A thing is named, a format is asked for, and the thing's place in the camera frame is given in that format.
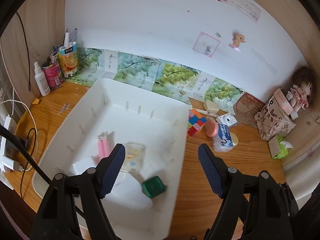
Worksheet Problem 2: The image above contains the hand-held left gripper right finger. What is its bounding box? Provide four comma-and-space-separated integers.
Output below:
197, 144, 299, 240

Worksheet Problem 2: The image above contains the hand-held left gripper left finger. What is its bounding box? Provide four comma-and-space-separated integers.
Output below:
30, 143, 126, 240

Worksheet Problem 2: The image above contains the pink hair curler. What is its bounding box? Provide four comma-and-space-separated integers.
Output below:
97, 133, 110, 160

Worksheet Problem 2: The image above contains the clear box with stickers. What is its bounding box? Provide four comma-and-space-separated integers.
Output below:
121, 142, 146, 174

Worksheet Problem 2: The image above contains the white power adapter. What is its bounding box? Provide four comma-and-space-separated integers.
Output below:
72, 156, 99, 177

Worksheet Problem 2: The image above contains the blue and white box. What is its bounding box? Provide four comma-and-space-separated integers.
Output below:
213, 123, 233, 152

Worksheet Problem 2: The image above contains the green cube charger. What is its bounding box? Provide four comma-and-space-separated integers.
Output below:
141, 176, 167, 199

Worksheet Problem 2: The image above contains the white plastic storage tray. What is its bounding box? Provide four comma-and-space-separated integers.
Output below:
32, 78, 192, 239

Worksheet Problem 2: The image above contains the colourful puzzle cube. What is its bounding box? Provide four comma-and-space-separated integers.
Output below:
186, 109, 208, 138

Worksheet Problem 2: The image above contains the beige soap bar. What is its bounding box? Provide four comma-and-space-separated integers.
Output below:
203, 99, 218, 114

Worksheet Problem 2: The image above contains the green tissue pack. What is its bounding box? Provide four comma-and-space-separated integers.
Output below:
268, 135, 292, 159

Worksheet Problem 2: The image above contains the brown cardboard box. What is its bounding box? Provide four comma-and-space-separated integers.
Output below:
234, 92, 266, 127

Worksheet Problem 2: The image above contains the beige patterned bag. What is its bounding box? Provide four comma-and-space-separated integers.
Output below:
254, 97, 297, 141

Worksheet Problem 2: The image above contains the grape print paper sheet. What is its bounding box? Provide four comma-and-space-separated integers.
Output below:
115, 51, 160, 85
187, 74, 245, 113
66, 47, 119, 87
151, 60, 200, 103

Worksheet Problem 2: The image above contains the white usb charger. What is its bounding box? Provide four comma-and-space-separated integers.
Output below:
2, 156, 24, 173

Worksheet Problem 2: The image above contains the pink can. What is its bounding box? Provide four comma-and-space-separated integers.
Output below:
42, 61, 64, 88

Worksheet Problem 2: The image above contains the white spray bottle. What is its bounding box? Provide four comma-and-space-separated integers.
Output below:
34, 61, 51, 97

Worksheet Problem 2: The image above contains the white power strip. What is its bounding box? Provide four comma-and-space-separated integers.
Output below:
0, 115, 18, 183

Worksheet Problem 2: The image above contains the orange juice carton holder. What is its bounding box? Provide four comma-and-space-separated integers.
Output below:
57, 44, 80, 78

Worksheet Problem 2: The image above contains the brown-haired rag doll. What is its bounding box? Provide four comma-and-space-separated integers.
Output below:
290, 66, 317, 110

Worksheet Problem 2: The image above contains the taped paper note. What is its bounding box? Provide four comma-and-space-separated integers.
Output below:
225, 0, 262, 23

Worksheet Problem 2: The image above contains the white cable on bag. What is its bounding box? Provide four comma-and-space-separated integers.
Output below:
265, 91, 297, 125

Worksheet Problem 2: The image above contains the thick black cable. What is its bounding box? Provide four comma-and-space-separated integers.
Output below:
0, 125, 87, 218

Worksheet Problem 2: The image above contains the thin black cable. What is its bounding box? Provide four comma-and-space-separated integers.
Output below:
16, 11, 32, 93

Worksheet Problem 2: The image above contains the white power cable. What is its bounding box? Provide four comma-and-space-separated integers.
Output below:
0, 99, 38, 172

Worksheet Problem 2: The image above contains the pink framed wall sticker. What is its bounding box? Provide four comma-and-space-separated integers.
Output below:
192, 31, 221, 59

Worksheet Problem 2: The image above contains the yellow cartoon wall sticker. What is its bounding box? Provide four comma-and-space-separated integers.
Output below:
229, 31, 247, 53

